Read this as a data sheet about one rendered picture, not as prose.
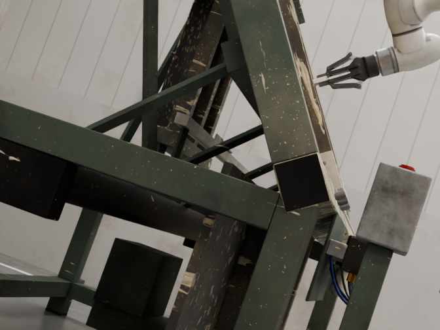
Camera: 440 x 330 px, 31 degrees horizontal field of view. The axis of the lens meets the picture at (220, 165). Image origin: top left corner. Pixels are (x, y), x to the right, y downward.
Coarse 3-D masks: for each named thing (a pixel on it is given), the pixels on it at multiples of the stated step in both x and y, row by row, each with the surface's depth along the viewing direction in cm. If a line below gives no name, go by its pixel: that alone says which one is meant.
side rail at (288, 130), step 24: (240, 0) 191; (264, 0) 190; (240, 24) 190; (264, 24) 189; (264, 48) 188; (288, 48) 187; (264, 72) 187; (288, 72) 186; (264, 96) 186; (288, 96) 185; (264, 120) 185; (288, 120) 184; (288, 144) 183; (312, 144) 182
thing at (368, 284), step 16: (368, 256) 178; (384, 256) 178; (368, 272) 178; (384, 272) 177; (352, 288) 178; (368, 288) 177; (352, 304) 178; (368, 304) 177; (352, 320) 177; (368, 320) 176
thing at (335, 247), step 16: (336, 224) 209; (336, 240) 227; (352, 240) 206; (320, 256) 202; (336, 256) 205; (352, 256) 205; (320, 272) 210; (336, 272) 244; (352, 272) 205; (320, 288) 227; (336, 288) 205
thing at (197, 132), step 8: (176, 120) 284; (184, 120) 284; (192, 120) 289; (192, 128) 292; (200, 128) 301; (192, 136) 307; (200, 136) 305; (208, 136) 315; (200, 144) 325; (208, 144) 319; (216, 144) 331; (224, 152) 348; (224, 160) 359; (232, 160) 368; (240, 168) 389
